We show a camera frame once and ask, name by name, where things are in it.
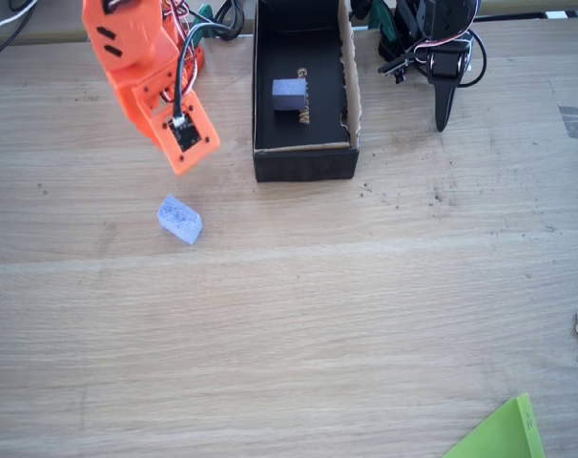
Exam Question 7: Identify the purple foam block rough-topped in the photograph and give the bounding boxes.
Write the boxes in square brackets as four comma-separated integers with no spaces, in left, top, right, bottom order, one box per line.
[156,193,203,246]

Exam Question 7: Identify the black cardboard box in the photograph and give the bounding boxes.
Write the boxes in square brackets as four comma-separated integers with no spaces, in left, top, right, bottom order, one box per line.
[252,0,361,183]

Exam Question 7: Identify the purple foam block smooth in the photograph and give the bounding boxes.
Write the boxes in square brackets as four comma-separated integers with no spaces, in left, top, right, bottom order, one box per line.
[272,78,308,114]

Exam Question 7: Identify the green table clamp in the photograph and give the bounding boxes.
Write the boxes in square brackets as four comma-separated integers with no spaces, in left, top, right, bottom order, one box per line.
[368,0,399,45]
[193,4,223,42]

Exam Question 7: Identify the grey tape patch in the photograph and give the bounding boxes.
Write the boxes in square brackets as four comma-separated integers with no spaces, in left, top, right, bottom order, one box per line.
[558,104,578,139]

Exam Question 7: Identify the green paper sheet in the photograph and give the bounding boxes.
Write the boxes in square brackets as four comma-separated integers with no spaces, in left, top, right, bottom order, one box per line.
[441,392,547,458]

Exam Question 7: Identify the red white black servo wire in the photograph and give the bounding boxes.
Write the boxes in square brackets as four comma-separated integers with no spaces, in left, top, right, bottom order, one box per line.
[397,29,476,66]
[160,0,198,102]

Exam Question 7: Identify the black camera cable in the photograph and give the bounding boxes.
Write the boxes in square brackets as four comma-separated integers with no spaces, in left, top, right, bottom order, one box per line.
[173,21,245,126]

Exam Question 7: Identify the white cable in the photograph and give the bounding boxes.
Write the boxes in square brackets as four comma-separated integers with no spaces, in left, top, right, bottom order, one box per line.
[0,0,40,42]

